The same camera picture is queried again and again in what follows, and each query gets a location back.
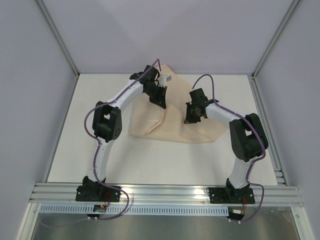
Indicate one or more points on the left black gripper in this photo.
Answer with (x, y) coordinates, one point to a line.
(160, 100)

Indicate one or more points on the slotted cable duct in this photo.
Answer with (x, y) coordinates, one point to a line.
(159, 210)

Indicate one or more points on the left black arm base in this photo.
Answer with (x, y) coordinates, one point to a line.
(100, 194)

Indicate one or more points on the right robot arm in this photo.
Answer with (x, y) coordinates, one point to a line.
(248, 142)

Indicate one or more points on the right aluminium frame post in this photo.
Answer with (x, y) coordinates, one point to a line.
(276, 36)

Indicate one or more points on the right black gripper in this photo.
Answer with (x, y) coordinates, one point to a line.
(191, 115)

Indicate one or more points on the left aluminium frame post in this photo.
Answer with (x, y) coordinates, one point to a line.
(44, 11)

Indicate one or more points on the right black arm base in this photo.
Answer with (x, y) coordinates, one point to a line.
(230, 195)

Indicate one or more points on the beige cloth mat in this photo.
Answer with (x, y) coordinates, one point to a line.
(153, 122)

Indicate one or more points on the aluminium frame post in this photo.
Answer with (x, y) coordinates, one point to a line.
(276, 36)
(44, 11)

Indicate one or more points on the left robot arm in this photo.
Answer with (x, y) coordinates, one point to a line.
(104, 122)

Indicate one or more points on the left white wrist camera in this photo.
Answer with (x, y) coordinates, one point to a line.
(164, 79)

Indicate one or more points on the aluminium mounting rail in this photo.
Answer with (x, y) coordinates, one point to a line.
(162, 195)

